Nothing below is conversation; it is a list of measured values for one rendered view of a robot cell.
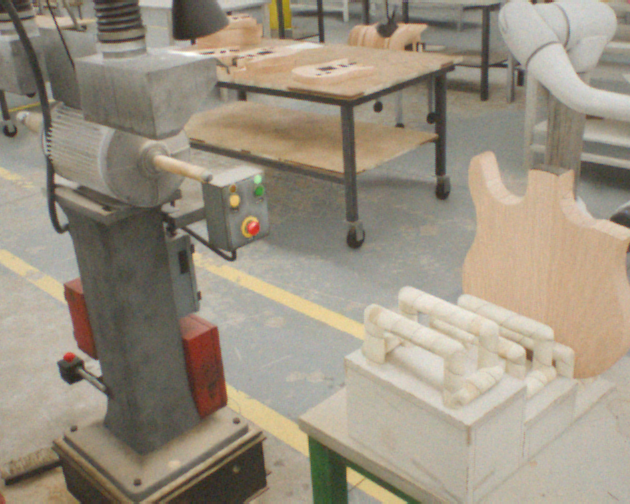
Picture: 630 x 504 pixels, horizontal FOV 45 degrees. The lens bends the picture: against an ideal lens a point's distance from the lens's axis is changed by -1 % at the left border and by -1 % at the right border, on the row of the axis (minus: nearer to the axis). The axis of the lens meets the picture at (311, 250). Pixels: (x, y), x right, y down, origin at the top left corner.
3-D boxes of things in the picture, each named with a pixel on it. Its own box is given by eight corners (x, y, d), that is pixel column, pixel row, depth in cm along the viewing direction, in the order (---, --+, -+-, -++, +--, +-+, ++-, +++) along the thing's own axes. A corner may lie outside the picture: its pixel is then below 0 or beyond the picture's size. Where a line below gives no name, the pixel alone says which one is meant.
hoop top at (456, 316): (394, 304, 130) (393, 287, 128) (407, 297, 132) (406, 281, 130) (490, 347, 116) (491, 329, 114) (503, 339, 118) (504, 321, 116)
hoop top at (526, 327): (453, 310, 142) (454, 295, 141) (464, 304, 144) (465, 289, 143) (546, 349, 128) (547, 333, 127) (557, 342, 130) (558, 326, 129)
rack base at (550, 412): (401, 402, 146) (400, 362, 142) (455, 366, 155) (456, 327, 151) (523, 468, 127) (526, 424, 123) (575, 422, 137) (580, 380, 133)
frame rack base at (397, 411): (346, 438, 137) (341, 358, 130) (402, 400, 146) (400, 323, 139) (467, 514, 118) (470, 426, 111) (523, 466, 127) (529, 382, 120)
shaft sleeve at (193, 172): (167, 165, 189) (157, 170, 187) (164, 153, 188) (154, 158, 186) (212, 179, 177) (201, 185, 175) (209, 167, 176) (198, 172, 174)
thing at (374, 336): (361, 362, 128) (359, 314, 124) (374, 354, 130) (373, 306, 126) (375, 369, 126) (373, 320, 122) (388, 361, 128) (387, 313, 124)
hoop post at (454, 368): (438, 404, 117) (439, 352, 113) (451, 394, 118) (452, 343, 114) (455, 412, 114) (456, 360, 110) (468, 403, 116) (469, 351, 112)
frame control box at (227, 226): (168, 256, 230) (155, 175, 219) (223, 232, 243) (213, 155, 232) (218, 279, 213) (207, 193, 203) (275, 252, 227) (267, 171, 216)
